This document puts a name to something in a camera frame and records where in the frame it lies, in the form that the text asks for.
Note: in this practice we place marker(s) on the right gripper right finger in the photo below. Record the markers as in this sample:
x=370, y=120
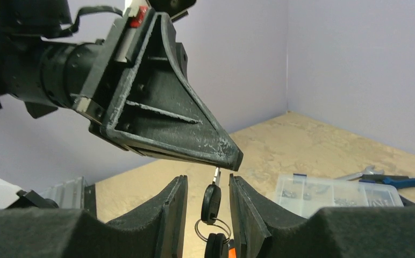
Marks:
x=262, y=228

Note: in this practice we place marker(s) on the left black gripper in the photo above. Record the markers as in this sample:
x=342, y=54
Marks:
x=47, y=74

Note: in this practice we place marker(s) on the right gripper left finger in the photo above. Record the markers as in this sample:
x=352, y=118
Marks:
x=153, y=229

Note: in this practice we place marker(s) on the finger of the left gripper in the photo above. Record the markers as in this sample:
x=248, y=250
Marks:
x=155, y=111

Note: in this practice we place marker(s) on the orange padlock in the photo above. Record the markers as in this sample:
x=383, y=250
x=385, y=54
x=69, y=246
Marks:
x=231, y=249

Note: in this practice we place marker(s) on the clear plastic screw box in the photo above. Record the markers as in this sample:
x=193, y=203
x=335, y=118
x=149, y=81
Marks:
x=304, y=196

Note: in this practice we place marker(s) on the blue handled pliers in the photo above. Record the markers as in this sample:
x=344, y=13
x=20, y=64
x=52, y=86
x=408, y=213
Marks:
x=399, y=182

